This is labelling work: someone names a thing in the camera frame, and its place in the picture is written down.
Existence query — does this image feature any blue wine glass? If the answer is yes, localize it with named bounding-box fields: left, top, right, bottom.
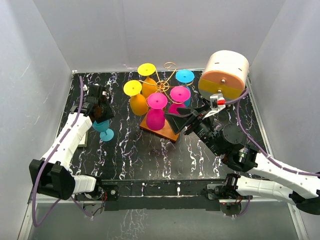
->
left=92, top=120, right=115, bottom=142
left=175, top=69, right=195, bottom=91

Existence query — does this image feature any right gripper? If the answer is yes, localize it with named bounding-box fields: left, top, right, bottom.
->
left=164, top=103, right=224, bottom=157

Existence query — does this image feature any orange wine glass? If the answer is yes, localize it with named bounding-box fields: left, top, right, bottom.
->
left=137, top=63, right=157, bottom=98
left=123, top=80, right=149, bottom=116

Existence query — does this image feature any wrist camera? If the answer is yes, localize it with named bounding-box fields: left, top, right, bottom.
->
left=82, top=84, right=110, bottom=102
left=204, top=93, right=226, bottom=118

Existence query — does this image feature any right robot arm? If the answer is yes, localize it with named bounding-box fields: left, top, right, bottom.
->
left=164, top=101, right=320, bottom=215

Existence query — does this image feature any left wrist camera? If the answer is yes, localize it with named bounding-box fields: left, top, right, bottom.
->
left=82, top=84, right=110, bottom=102

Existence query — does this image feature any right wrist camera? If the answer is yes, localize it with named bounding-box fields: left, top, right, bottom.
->
left=204, top=93, right=226, bottom=118

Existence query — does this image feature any magenta wine glass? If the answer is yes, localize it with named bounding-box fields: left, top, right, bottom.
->
left=168, top=86, right=191, bottom=114
left=146, top=92, right=168, bottom=131

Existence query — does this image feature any white orange cylindrical container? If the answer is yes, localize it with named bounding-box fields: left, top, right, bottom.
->
left=198, top=50, right=250, bottom=100

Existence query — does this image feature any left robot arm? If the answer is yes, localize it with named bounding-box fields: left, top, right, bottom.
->
left=29, top=84, right=114, bottom=200

